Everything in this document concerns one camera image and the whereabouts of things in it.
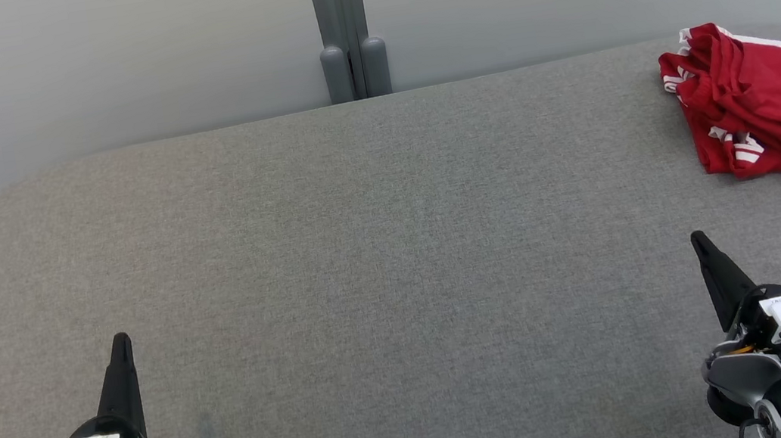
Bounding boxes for red basketball shorts number 23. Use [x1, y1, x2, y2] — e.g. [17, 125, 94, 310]
[653, 13, 781, 200]

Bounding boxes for grey double partition post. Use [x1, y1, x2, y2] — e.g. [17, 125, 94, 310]
[308, 0, 395, 107]

